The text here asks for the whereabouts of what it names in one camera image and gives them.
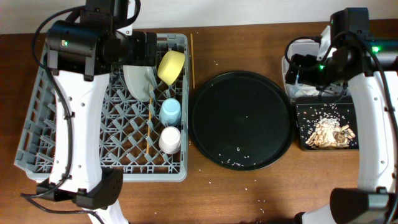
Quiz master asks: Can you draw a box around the yellow bowl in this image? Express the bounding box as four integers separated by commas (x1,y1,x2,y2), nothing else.
157,50,185,85

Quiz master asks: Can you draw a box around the grey round plate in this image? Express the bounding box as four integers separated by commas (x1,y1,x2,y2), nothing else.
123,65,155,102

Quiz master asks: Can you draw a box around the food scraps pile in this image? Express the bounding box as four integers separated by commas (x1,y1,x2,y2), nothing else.
305,118,356,150

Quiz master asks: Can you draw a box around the light blue cup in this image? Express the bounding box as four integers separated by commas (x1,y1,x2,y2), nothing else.
159,98,182,126

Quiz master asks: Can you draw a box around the wooden chopstick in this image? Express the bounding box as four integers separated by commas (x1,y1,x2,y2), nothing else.
146,84,154,155
190,33,196,89

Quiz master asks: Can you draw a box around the pink cup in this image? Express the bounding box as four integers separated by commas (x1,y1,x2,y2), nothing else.
159,126,182,154

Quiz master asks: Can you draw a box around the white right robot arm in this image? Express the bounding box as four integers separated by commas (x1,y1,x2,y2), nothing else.
285,7,397,223

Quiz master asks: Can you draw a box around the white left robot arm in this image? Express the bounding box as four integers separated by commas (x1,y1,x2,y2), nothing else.
24,1,136,223

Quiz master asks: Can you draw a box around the grey dishwasher rack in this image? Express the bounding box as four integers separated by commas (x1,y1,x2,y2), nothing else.
14,34,190,182

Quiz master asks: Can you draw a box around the clear plastic bin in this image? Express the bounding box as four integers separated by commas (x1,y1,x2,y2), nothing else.
282,36,348,103

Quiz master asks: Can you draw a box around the black rectangular tray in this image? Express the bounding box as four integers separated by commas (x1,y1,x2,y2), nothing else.
295,96,359,151

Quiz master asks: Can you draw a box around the round black tray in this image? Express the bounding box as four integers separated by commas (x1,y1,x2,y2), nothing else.
188,71,295,171

